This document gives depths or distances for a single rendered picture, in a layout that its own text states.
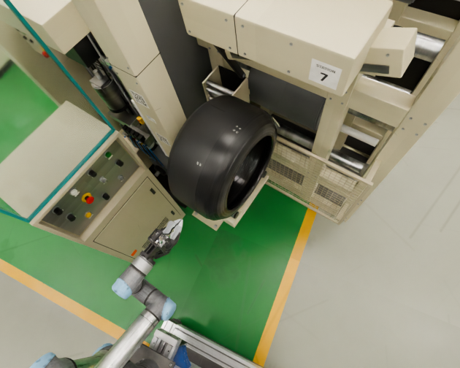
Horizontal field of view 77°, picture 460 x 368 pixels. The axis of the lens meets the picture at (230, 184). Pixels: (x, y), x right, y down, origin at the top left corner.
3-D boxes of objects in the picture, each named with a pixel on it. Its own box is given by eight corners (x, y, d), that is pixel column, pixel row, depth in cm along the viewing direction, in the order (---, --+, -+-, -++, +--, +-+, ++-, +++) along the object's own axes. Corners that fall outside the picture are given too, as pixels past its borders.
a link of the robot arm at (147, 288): (148, 307, 119) (139, 303, 109) (128, 291, 122) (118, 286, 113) (161, 290, 122) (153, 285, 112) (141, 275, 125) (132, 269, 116)
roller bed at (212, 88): (211, 117, 181) (201, 82, 154) (224, 101, 185) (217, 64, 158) (237, 130, 175) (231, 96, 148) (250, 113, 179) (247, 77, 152)
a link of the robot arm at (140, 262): (148, 277, 113) (133, 265, 116) (156, 267, 115) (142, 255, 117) (143, 272, 107) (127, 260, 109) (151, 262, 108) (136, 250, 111)
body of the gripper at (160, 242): (171, 236, 112) (150, 262, 107) (175, 243, 119) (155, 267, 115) (156, 225, 114) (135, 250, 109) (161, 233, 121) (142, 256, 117)
